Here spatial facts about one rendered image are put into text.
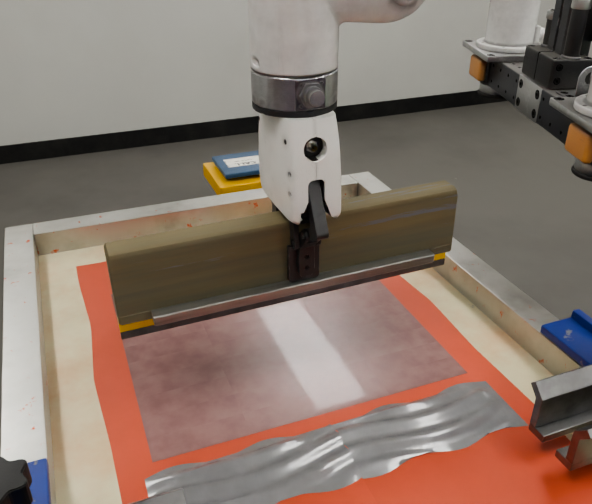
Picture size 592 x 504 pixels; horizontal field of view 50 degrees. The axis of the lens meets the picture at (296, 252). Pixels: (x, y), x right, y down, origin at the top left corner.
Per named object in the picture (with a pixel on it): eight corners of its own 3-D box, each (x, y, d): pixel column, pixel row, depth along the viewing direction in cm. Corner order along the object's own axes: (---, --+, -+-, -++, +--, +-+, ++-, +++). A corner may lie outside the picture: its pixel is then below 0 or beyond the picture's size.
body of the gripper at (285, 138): (359, 99, 52) (354, 221, 58) (311, 71, 60) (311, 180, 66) (273, 110, 50) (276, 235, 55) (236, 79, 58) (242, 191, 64)
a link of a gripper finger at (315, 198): (337, 219, 53) (322, 250, 58) (308, 146, 56) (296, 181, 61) (324, 222, 53) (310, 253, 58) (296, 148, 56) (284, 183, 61)
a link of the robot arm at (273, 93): (360, 76, 51) (359, 110, 53) (317, 54, 58) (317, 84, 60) (273, 86, 49) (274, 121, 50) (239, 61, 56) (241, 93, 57)
